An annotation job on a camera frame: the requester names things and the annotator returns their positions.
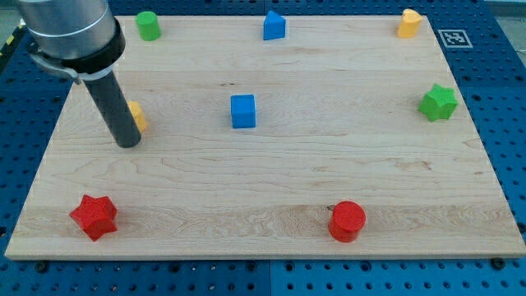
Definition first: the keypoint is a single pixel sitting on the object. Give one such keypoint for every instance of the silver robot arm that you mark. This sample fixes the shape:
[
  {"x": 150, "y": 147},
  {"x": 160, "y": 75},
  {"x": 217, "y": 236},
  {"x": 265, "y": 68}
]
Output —
[{"x": 73, "y": 39}]

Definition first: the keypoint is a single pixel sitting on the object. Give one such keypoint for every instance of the blue cube block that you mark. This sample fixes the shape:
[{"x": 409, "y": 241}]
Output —
[{"x": 243, "y": 111}]

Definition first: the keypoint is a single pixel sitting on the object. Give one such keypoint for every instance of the red star block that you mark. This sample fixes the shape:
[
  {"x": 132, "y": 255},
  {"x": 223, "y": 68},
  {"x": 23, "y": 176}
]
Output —
[{"x": 95, "y": 216}]

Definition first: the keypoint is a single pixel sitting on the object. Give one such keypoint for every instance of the green star block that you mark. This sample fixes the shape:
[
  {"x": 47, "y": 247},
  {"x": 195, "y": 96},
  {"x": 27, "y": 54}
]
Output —
[{"x": 438, "y": 103}]

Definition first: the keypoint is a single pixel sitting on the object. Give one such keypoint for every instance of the wooden board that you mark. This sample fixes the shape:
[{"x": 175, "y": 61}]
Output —
[{"x": 336, "y": 120}]

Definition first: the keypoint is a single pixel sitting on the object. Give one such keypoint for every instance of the red cylinder block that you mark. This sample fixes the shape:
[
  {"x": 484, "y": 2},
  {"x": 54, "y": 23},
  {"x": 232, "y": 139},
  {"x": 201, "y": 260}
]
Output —
[{"x": 347, "y": 220}]

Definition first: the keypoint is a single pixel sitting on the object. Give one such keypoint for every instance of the blue triangle block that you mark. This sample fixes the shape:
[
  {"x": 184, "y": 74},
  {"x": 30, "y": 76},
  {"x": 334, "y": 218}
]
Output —
[{"x": 274, "y": 26}]

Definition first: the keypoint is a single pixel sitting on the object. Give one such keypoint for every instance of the yellow block behind pusher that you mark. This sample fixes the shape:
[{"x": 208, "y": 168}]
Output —
[{"x": 138, "y": 115}]

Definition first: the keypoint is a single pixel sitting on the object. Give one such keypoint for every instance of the green cylinder block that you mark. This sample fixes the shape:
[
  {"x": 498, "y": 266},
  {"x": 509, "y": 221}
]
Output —
[{"x": 148, "y": 25}]

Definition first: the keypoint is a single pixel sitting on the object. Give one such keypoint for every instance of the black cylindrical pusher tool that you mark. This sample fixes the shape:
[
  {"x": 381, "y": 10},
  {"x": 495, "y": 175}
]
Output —
[{"x": 112, "y": 105}]

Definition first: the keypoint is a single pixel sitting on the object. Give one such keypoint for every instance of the yellow heart block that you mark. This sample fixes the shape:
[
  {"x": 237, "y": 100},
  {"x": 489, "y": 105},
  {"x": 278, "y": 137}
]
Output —
[{"x": 409, "y": 24}]

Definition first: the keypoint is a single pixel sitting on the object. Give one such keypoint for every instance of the white fiducial marker tag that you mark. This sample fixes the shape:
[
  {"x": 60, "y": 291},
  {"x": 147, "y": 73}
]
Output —
[{"x": 455, "y": 39}]

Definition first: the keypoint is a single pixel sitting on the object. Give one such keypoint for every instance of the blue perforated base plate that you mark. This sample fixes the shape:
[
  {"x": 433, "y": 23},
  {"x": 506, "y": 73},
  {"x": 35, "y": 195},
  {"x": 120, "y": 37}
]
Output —
[{"x": 490, "y": 75}]

